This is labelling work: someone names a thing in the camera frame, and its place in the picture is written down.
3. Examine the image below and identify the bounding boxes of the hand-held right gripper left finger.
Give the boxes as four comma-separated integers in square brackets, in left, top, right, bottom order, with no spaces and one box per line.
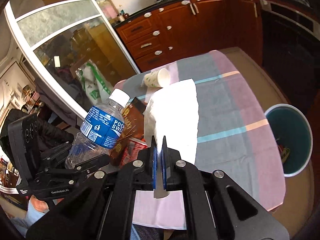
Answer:
[26,135,158,240]

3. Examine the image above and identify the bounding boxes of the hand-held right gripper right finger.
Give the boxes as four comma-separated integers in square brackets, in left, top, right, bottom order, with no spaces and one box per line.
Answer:
[162,135,290,240]

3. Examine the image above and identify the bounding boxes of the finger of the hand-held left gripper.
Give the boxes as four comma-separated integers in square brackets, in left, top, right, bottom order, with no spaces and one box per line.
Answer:
[45,154,110,180]
[39,141,74,167]

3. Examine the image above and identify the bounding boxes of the red drink can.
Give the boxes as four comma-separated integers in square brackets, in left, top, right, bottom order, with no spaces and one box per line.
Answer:
[120,137,149,165]

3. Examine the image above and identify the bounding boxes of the brown snack box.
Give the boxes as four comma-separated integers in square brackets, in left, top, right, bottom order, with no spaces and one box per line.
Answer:
[109,97,146,167]

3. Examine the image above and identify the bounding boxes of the clear plastic bottle blue label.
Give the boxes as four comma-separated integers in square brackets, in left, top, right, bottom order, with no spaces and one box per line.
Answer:
[65,89,130,170]

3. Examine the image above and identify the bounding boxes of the white paper towel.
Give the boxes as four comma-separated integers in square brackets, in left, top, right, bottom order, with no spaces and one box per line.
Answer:
[144,79,200,199]

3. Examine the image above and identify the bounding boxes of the teal bin with white rim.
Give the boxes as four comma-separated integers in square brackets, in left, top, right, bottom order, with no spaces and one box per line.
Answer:
[264,103,313,178]

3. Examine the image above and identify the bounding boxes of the person's left forearm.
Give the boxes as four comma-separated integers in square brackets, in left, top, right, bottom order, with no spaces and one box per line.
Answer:
[29,195,50,213]

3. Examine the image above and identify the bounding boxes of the green white plastic bag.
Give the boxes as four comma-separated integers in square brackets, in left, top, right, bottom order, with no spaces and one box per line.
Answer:
[75,61,114,108]

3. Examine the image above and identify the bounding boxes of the pink grey checked tablecloth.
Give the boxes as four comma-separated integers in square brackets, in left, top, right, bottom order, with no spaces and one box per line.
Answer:
[110,49,287,230]

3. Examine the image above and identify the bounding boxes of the printed white paper cup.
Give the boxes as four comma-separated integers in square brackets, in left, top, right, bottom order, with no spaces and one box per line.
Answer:
[141,68,170,88]

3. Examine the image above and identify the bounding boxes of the white framed sliding glass door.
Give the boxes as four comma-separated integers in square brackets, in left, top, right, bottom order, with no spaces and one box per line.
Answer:
[4,0,142,128]

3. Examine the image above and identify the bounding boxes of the white cabinet safety latches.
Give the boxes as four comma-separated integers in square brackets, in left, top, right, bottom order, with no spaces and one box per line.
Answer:
[144,0,268,57]

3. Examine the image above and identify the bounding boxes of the red-brown wooden kitchen cabinets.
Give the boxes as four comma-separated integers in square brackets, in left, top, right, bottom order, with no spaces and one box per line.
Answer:
[115,0,265,73]

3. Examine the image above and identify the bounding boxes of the small dark jar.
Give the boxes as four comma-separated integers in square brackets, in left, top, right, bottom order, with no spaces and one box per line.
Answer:
[117,5,130,22]

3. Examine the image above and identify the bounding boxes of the black built-in oven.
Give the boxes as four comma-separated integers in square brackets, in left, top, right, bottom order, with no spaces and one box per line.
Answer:
[260,0,320,115]

